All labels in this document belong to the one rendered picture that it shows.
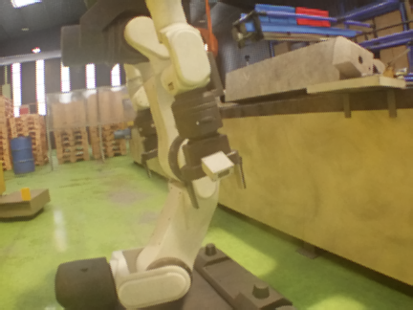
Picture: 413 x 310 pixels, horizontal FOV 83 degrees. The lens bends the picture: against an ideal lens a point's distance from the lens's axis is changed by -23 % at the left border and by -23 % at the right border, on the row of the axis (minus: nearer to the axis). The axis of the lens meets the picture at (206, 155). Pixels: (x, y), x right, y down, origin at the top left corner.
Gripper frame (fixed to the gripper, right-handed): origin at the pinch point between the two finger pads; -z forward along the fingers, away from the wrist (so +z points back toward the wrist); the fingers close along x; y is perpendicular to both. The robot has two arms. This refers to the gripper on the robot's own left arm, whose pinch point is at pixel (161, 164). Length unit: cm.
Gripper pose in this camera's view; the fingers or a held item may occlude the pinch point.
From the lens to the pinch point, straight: 101.5
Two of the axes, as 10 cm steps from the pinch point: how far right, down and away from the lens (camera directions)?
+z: -2.7, -9.4, -1.9
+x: 8.8, -3.2, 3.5
